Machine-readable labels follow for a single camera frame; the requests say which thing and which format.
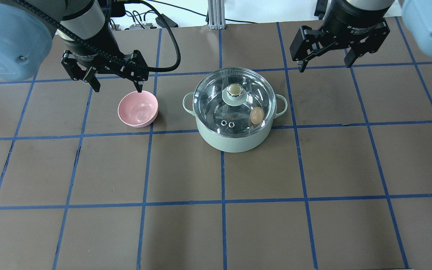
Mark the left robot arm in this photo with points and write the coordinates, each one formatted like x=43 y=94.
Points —
x=27 y=29

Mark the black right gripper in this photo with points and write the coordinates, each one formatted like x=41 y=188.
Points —
x=345 y=21

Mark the black power adapter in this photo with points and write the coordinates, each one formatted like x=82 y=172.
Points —
x=163 y=21

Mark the glass pot lid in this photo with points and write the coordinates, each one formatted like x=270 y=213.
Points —
x=223 y=100

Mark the brown egg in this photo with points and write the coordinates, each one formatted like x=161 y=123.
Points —
x=257 y=116

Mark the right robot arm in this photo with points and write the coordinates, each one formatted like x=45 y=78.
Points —
x=417 y=17

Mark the mint green pot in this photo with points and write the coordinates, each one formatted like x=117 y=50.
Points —
x=230 y=144

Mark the pink bowl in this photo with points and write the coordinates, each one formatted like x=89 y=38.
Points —
x=138 y=109

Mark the power strip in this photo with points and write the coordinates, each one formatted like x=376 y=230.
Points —
x=138 y=26

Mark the aluminium frame post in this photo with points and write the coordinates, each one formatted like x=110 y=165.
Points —
x=216 y=15

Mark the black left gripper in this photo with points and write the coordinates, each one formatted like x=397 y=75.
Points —
x=95 y=48

